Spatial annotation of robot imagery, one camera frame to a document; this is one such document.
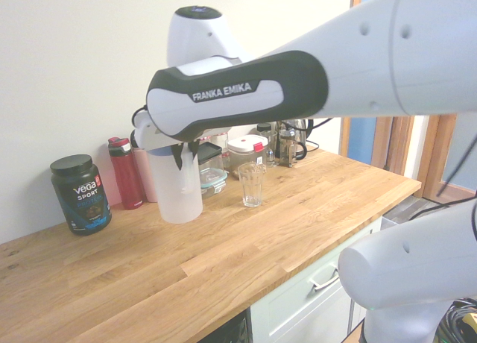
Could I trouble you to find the silver drawer handle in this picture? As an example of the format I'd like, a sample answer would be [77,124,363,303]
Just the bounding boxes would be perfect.
[308,268,341,292]

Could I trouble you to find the black Vega protein tub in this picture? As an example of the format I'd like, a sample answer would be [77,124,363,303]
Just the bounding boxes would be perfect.
[49,154,113,236]

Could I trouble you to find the glass container with teal lid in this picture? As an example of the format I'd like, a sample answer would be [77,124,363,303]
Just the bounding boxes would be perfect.
[200,170,228,199]

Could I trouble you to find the translucent pitcher with blue lid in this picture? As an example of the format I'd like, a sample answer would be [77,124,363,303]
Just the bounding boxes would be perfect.
[147,145,204,224]

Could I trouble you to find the square container with black lid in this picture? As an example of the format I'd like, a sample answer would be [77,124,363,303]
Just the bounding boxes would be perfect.
[197,141,225,183]

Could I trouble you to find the wooden door with glass panel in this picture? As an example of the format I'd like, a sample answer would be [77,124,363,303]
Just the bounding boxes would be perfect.
[424,113,477,206]

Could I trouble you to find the red water bottle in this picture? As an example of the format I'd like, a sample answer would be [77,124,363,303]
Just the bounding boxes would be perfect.
[107,136,145,211]

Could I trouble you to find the wooden door frame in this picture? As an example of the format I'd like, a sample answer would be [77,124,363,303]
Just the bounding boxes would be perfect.
[338,0,459,198]

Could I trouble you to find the round container with white lid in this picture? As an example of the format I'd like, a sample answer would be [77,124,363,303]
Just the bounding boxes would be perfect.
[227,135,268,174]

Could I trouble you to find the coiled black cables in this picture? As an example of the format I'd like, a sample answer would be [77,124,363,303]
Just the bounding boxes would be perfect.
[435,298,477,343]

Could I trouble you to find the pale green cabinet front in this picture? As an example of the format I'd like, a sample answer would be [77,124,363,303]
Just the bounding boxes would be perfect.
[249,212,383,343]

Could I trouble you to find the jar with red checkered lid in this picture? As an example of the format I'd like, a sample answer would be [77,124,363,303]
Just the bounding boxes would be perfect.
[210,132,230,169]

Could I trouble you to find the clear ribbed drinking glass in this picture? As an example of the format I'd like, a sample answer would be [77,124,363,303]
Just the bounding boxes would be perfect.
[237,162,268,209]

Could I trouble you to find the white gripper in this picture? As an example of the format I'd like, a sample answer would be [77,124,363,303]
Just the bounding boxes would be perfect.
[133,116,200,172]

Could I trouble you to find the pink bottle with black cap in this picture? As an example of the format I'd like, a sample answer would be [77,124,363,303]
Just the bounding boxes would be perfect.
[130,132,159,204]

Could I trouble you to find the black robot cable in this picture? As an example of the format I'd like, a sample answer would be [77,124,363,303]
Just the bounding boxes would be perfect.
[435,133,477,198]

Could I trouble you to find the dark appliance under counter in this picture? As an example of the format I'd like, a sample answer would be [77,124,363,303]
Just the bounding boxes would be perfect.
[203,309,253,343]

